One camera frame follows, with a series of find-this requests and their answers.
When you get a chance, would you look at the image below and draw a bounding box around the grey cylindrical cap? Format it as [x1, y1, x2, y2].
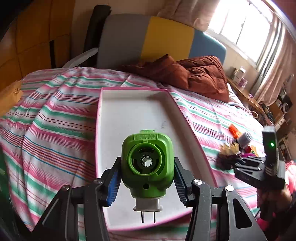
[237, 132, 252, 149]

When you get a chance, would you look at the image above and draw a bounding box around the green plug-in device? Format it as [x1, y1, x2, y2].
[121, 130, 175, 222]

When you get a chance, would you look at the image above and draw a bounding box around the orange linked cubes toy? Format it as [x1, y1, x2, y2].
[228, 124, 242, 139]

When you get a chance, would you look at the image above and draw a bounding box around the right hand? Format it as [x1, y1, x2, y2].
[256, 162, 296, 220]

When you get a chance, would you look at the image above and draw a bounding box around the dark spiky toy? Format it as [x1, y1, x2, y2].
[216, 142, 241, 170]

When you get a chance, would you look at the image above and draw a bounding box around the black speaker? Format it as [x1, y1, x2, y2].
[276, 89, 292, 113]

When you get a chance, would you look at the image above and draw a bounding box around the wooden side table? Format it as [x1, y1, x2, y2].
[227, 77, 273, 126]

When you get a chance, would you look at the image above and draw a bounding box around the striped bed sheet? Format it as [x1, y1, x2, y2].
[1, 67, 263, 230]

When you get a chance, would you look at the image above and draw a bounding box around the beige curtain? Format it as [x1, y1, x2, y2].
[254, 28, 295, 106]

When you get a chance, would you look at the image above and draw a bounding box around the purple box on table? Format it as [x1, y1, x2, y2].
[238, 77, 247, 88]

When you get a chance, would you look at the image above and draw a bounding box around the white box on table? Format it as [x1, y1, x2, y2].
[231, 66, 246, 85]

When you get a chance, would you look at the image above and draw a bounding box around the brown quilted blanket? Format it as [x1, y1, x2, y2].
[120, 54, 229, 103]

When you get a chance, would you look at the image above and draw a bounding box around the white tray with pink rim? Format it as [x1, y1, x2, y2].
[95, 87, 217, 232]

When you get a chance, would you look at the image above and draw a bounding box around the grey yellow blue headboard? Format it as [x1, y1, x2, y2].
[97, 14, 226, 68]

